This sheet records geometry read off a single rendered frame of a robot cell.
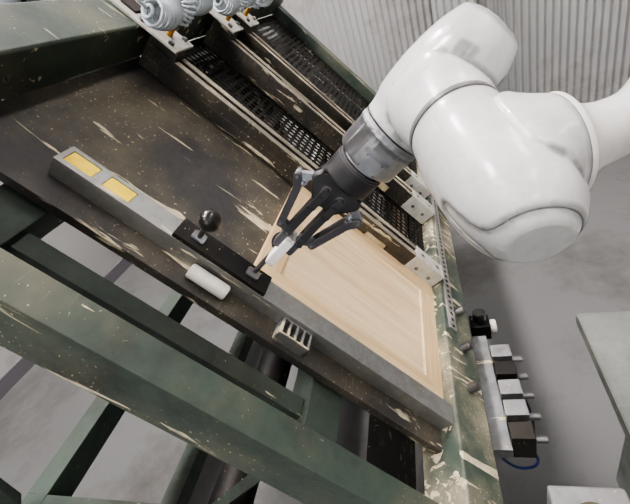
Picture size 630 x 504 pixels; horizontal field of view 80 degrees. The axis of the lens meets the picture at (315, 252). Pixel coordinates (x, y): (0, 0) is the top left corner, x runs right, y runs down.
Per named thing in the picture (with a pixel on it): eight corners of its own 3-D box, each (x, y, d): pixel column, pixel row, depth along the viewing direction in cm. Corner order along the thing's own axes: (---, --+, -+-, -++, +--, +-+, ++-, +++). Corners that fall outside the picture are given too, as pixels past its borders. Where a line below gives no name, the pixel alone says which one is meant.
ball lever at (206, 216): (200, 253, 70) (215, 233, 58) (182, 241, 69) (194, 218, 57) (211, 237, 71) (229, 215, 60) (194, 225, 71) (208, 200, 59)
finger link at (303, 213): (332, 194, 53) (324, 188, 53) (286, 240, 59) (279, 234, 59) (336, 182, 56) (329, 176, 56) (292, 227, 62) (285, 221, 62)
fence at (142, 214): (440, 430, 87) (454, 424, 85) (47, 173, 64) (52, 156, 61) (438, 410, 91) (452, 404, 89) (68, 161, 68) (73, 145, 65)
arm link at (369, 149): (420, 167, 46) (385, 198, 49) (417, 141, 53) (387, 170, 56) (364, 117, 44) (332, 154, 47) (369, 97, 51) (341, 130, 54)
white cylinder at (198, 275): (182, 279, 68) (219, 303, 70) (189, 270, 66) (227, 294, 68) (189, 268, 70) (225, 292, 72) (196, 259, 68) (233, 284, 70)
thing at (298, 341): (300, 357, 74) (309, 350, 72) (271, 338, 72) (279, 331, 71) (304, 341, 77) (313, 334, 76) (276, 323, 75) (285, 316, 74)
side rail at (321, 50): (407, 150, 239) (420, 137, 232) (266, 24, 211) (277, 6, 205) (407, 145, 245) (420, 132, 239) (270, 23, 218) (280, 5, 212)
